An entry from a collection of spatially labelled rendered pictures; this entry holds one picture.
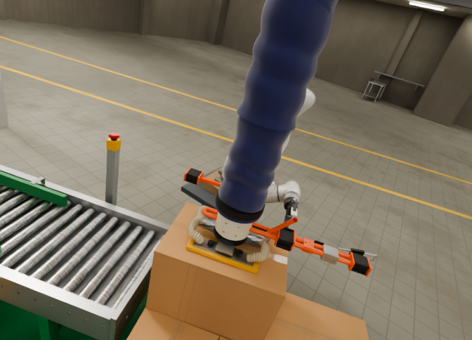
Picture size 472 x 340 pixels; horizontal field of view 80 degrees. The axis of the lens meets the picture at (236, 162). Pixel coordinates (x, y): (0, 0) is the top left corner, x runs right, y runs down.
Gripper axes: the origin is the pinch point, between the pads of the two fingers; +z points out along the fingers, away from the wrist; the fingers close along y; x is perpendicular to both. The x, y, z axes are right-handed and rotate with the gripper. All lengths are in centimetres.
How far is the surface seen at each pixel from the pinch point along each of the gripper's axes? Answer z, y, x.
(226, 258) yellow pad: 24.0, 10.9, 24.8
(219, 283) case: 31.7, 18.6, 24.3
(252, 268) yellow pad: 24.7, 11.0, 12.3
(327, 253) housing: 13.3, -1.4, -17.9
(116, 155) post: -38, 18, 119
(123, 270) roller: 17, 52, 77
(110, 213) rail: -19, 51, 109
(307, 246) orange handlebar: 12.9, -1.4, -8.8
